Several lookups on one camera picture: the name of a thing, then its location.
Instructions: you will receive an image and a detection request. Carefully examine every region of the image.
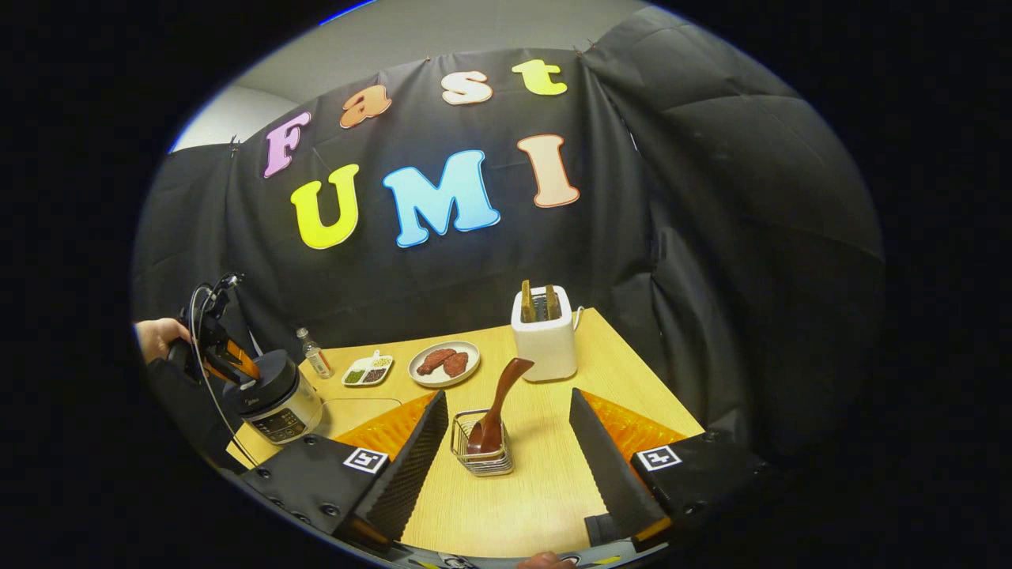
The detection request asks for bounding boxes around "small glass bottle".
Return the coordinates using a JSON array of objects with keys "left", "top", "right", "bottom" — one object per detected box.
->
[{"left": 296, "top": 328, "right": 334, "bottom": 379}]

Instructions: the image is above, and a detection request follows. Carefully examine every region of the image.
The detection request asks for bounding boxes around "metal wire chopstick holder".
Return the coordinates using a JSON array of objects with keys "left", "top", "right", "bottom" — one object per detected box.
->
[{"left": 451, "top": 409, "right": 515, "bottom": 477}]

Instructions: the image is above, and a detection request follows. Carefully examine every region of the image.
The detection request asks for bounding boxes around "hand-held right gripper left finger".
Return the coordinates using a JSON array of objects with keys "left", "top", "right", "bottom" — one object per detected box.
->
[{"left": 241, "top": 391, "right": 449, "bottom": 554}]

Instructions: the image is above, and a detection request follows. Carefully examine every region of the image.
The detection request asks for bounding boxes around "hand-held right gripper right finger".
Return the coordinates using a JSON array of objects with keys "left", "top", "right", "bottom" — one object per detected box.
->
[{"left": 568, "top": 388, "right": 774, "bottom": 552}]

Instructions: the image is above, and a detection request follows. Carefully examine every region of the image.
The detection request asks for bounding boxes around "white round plate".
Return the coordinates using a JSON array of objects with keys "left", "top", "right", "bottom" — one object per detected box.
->
[{"left": 408, "top": 341, "right": 481, "bottom": 388}]

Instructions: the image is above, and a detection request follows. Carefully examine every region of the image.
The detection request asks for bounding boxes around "black backdrop cloth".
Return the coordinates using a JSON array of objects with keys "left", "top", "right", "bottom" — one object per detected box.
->
[{"left": 130, "top": 6, "right": 885, "bottom": 467}]

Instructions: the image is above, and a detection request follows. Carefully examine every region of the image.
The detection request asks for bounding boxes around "grey rice cooker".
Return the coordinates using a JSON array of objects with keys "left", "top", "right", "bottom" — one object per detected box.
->
[{"left": 223, "top": 350, "right": 325, "bottom": 445}]

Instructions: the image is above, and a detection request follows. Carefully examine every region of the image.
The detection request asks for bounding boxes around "white divided bean dish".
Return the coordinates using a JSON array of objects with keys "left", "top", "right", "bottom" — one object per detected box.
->
[{"left": 342, "top": 350, "right": 395, "bottom": 387}]

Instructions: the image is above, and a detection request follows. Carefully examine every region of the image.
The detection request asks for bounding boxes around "brown wooden spoon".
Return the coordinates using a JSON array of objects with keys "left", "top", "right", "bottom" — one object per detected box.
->
[{"left": 466, "top": 358, "right": 535, "bottom": 455}]

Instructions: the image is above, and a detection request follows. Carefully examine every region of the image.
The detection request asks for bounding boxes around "white toaster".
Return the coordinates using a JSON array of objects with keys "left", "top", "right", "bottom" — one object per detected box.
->
[{"left": 511, "top": 284, "right": 578, "bottom": 382}]

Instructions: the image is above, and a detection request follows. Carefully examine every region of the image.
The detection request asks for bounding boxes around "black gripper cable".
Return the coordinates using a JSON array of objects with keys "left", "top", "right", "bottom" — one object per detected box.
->
[{"left": 188, "top": 275, "right": 262, "bottom": 469}]

